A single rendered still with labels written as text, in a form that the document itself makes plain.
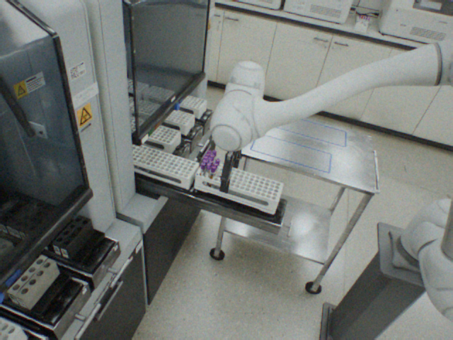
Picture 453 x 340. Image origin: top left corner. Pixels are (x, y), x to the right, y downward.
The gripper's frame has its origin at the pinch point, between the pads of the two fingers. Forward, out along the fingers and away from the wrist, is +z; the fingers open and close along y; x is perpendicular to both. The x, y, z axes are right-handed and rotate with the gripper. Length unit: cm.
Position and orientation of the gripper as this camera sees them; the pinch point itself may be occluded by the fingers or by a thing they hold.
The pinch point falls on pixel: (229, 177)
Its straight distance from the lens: 113.4
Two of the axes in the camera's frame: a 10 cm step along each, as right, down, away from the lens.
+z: -1.2, 7.5, 6.5
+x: -9.4, -3.0, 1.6
